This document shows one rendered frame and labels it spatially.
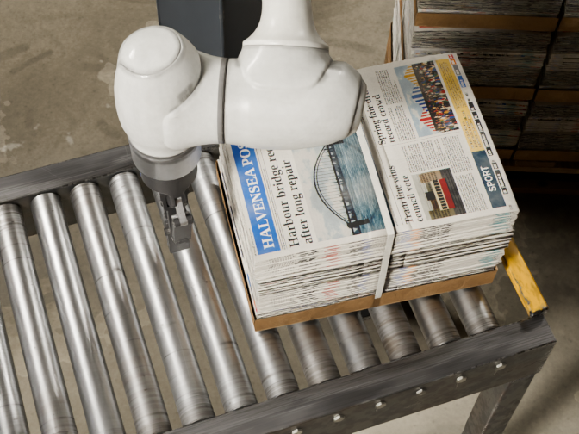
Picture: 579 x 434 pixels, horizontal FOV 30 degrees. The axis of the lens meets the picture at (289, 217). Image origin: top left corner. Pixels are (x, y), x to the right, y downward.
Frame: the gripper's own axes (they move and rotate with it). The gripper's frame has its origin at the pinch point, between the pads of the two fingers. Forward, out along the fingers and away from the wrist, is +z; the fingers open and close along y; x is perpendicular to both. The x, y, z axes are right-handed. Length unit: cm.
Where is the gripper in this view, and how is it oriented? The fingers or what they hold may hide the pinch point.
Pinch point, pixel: (177, 234)
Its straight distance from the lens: 156.1
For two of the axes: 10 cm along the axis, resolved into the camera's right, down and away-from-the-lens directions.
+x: -9.5, 2.7, -1.9
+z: -0.2, 5.2, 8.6
